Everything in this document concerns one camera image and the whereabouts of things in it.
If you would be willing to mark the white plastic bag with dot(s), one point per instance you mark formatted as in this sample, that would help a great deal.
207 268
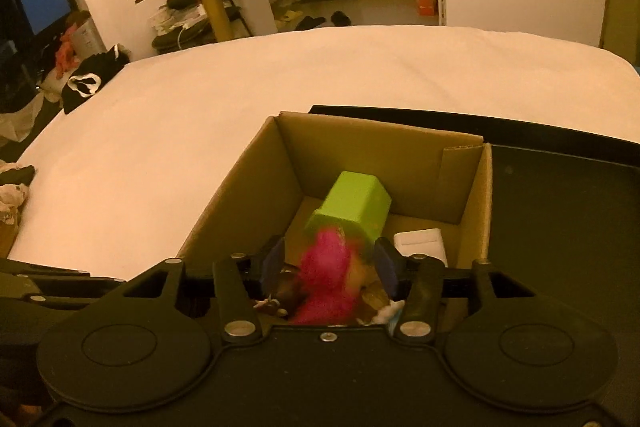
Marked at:
20 119

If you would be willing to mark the white charger plug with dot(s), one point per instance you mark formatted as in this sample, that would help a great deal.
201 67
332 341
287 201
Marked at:
420 244

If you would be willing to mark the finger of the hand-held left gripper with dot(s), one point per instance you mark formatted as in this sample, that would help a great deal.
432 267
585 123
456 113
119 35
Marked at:
60 270

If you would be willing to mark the black tray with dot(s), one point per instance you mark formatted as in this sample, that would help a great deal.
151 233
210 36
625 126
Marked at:
560 217

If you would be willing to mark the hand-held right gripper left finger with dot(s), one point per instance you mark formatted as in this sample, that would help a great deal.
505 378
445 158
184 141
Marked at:
275 263

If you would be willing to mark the black cloth with white print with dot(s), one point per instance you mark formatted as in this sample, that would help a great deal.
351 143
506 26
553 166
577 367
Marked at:
92 77

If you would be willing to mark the green plastic box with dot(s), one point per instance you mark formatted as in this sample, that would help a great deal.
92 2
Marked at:
357 202

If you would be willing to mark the pink-haired figurine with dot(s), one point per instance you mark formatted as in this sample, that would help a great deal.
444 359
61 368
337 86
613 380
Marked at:
325 277

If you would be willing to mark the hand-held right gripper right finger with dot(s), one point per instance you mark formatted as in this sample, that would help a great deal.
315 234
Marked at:
386 264

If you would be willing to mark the pink red cloth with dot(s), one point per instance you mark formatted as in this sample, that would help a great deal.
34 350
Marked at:
65 52

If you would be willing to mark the black slipper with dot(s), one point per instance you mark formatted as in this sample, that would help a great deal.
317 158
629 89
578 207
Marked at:
309 22
340 18

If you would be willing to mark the brown round-head figurine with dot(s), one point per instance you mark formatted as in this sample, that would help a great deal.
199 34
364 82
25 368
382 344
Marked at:
287 287

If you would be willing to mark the white bucket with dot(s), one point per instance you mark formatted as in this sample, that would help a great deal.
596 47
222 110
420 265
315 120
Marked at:
89 38

